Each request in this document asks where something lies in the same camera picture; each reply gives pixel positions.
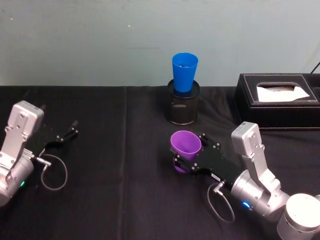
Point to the white tissue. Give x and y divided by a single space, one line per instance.
280 93

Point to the blue plastic cup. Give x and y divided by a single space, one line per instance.
184 75

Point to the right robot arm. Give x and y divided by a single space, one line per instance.
257 180

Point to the purple plastic cup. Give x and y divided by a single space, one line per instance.
186 145

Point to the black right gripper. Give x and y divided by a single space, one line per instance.
215 162

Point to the black table cloth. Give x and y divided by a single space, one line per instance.
105 175

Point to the black leather tissue box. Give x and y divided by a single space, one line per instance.
275 112

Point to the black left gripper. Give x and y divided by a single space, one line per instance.
48 141

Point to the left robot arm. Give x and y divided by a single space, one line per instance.
17 140

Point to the black mesh pen holder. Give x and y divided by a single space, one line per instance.
181 110

